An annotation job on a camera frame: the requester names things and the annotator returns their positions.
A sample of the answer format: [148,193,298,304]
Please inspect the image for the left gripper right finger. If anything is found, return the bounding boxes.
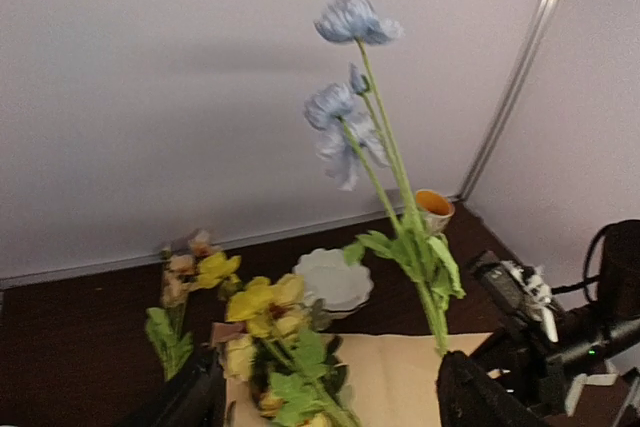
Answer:
[436,351,545,427]

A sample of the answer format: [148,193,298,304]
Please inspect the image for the right aluminium frame post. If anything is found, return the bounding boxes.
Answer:
[454,0,560,202]

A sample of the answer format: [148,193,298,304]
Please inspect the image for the bright yellow flower stem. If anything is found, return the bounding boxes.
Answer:
[211,253,361,426]

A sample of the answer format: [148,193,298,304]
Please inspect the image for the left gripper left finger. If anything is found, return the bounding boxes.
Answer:
[119,348,226,426]

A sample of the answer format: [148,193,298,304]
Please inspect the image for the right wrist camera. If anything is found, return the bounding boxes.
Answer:
[501,261,559,343]

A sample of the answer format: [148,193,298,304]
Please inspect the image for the cream yellow rose stem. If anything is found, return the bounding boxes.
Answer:
[222,334,289,420]

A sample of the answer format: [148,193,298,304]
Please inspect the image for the white patterned mug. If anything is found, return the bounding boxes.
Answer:
[415,189,455,235]

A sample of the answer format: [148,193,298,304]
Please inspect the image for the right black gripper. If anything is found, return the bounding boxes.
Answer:
[468,219,639,417]

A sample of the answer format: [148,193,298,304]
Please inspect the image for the white fluted dish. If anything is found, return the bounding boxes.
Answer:
[292,249,374,320]

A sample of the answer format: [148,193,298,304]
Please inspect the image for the peach flower stem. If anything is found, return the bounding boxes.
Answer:
[144,230,226,381]

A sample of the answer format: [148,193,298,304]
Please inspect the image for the blue flower stem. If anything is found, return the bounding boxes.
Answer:
[304,0,465,355]

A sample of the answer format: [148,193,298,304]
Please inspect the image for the green and pink wrapping paper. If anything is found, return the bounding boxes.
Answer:
[224,331,506,427]

